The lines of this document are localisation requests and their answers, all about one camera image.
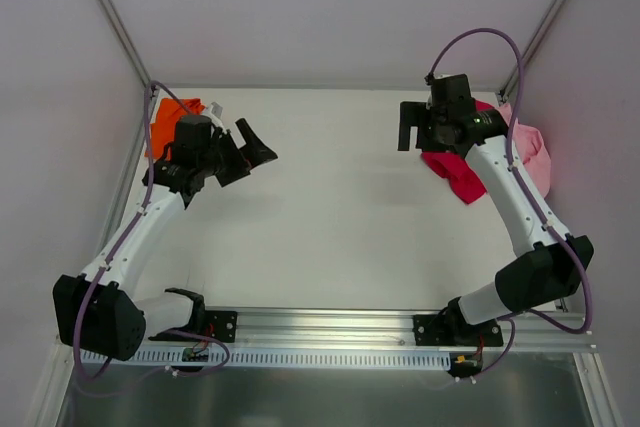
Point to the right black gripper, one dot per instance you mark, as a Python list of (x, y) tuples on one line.
[(420, 125)]

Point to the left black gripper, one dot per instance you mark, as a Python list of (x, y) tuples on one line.
[(231, 154)]

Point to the light pink t shirt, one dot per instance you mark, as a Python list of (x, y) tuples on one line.
[(534, 156)]

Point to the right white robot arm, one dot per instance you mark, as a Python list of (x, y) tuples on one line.
[(550, 263)]

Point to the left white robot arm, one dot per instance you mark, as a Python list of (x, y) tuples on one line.
[(94, 310)]

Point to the magenta t shirt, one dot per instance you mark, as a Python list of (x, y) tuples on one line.
[(463, 181)]

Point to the orange t shirt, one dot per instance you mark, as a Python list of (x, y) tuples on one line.
[(162, 128)]

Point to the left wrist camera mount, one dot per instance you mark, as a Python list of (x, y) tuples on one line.
[(213, 111)]

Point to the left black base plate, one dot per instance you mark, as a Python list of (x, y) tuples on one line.
[(220, 324)]

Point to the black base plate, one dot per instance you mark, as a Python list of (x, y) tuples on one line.
[(441, 330), (220, 324)]

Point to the aluminium mounting rail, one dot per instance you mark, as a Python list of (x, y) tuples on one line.
[(377, 330)]

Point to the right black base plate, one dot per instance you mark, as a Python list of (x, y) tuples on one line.
[(441, 330)]

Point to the white slotted cable duct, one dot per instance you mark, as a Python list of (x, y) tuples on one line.
[(293, 358)]

